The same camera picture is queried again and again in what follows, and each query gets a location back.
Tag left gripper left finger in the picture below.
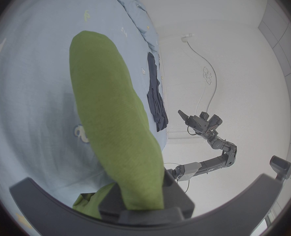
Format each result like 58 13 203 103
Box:
98 182 127 220

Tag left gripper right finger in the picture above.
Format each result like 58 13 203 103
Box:
164 169 195 218

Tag dark blue garment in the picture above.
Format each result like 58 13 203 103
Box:
147 52 169 132

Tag pale blue quilt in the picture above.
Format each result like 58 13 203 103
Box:
104 0 159 51

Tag green shorts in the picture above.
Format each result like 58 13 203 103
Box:
69 30 165 220

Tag bed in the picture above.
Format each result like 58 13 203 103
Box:
0 0 220 232

